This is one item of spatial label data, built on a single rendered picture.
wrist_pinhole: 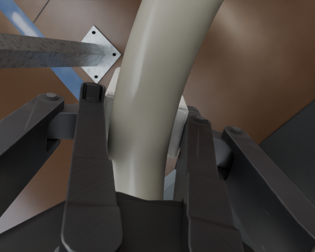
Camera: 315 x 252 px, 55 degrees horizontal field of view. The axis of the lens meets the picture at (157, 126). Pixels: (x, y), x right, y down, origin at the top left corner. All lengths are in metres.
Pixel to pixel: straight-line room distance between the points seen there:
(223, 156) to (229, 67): 1.22
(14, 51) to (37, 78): 0.74
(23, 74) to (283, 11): 1.33
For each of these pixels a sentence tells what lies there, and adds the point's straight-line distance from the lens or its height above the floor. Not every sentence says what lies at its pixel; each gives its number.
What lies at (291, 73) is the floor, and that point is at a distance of 1.37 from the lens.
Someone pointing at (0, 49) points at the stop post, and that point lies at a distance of 1.02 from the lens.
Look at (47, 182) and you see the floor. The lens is 1.90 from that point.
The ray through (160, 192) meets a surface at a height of 1.23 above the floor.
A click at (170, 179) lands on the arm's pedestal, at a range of 1.52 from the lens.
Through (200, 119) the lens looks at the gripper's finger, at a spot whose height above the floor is 1.22.
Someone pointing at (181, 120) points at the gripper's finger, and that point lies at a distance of 0.16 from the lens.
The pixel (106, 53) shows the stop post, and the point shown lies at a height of 0.01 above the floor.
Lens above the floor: 1.37
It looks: 68 degrees down
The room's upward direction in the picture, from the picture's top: 121 degrees counter-clockwise
